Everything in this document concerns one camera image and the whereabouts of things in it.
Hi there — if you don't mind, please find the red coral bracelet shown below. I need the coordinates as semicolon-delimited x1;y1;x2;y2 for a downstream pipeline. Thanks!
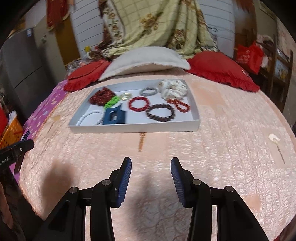
166;98;191;114

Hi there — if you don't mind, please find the red fringed cushion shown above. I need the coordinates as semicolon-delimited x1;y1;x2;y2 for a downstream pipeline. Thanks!
188;51;260;92
64;60;111;92

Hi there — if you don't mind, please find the right red fringed cushion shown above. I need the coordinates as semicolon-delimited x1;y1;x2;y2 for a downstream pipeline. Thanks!
188;51;260;92

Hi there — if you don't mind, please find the white jewelry tray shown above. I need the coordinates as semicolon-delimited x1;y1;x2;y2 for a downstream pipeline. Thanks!
69;79;201;133

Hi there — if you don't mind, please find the gold fan hairpin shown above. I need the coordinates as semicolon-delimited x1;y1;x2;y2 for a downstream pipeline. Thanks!
47;115;61;133

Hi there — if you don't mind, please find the cream pearl bracelet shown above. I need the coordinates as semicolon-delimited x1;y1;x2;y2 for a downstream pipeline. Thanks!
119;91;134;101

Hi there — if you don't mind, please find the white shell jewelry pile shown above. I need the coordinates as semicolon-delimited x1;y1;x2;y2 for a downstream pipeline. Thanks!
158;79;188;100

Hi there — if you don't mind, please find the orange plastic basket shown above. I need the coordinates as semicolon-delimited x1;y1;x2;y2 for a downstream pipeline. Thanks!
0;117;24;149

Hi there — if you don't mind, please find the floral cream quilt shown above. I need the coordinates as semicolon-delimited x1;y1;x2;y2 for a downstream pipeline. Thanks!
96;0;218;60

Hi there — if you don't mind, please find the left red fringed cushion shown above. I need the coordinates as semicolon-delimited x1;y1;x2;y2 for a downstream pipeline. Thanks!
64;60;111;92

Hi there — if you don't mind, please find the red bead bracelet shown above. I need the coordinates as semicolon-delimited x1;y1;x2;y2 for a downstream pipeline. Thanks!
127;96;151;113

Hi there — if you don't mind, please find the dark brown bead bracelet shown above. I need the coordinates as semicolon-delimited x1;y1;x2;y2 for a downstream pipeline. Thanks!
145;103;176;123

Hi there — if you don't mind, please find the purple floral blanket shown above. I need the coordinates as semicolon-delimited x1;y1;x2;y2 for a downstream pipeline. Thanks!
9;79;70;179

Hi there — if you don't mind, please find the clear plastic bag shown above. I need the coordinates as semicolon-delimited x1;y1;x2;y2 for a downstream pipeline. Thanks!
65;53;100;77

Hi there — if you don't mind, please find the white pillow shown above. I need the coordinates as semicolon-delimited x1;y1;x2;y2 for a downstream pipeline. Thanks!
99;46;190;81

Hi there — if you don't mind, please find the wooden shelf rack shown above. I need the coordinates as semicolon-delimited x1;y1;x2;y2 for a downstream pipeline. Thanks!
256;36;293;112

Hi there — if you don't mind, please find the white shell hairpin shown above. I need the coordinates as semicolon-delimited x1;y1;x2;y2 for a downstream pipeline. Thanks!
268;133;285;165

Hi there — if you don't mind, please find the dark red beaded necklace bundle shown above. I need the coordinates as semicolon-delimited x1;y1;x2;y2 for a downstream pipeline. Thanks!
88;87;117;107

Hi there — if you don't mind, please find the green chain bracelet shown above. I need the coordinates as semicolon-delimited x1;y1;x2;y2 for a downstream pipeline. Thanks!
103;95;121;110

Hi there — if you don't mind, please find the red hanging curtain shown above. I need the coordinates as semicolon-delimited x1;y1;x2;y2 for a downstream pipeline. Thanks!
46;0;69;30

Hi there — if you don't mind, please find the red shopping bag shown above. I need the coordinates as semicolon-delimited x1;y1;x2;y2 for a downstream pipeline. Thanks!
235;41;264;75

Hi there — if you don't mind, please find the grey refrigerator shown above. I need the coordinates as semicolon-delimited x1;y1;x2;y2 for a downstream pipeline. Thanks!
1;21;66;123

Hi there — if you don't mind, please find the grey bangle bracelet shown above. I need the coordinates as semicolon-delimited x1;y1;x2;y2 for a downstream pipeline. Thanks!
139;87;160;97

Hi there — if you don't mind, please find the white pearl necklace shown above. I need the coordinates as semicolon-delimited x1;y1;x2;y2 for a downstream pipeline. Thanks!
75;109;106;126

